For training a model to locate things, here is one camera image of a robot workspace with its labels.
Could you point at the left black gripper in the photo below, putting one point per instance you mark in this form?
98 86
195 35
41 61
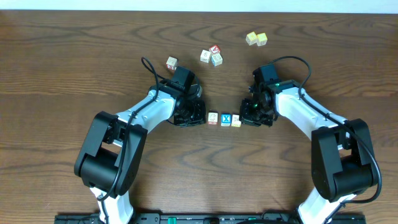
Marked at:
203 119

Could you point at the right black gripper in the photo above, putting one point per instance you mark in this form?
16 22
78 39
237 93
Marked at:
246 117

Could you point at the red dinosaur picture block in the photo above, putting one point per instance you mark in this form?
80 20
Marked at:
212 118

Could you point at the yellow picture block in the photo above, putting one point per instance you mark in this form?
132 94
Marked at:
235 120

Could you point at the blue letter X block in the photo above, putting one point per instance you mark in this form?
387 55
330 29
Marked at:
226 120

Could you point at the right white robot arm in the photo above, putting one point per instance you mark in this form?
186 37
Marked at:
343 164

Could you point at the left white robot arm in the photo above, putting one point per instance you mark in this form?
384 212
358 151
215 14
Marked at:
111 152

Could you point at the red number 3 block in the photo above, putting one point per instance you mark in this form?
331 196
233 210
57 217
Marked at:
172 63

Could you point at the plain insect picture block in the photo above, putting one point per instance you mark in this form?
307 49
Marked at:
205 56

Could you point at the blue letter H block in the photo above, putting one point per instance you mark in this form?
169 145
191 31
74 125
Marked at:
216 59

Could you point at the red letter A block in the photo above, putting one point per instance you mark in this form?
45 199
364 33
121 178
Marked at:
214 49

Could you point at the yellow block right of pair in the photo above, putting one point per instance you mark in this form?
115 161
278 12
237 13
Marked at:
262 39

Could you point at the yellow block of pair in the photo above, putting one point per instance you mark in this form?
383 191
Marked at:
262 39
251 38

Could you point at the yellow block left of pair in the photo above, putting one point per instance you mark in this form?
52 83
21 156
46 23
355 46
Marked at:
251 38

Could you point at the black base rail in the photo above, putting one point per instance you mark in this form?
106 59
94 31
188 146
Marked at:
156 218

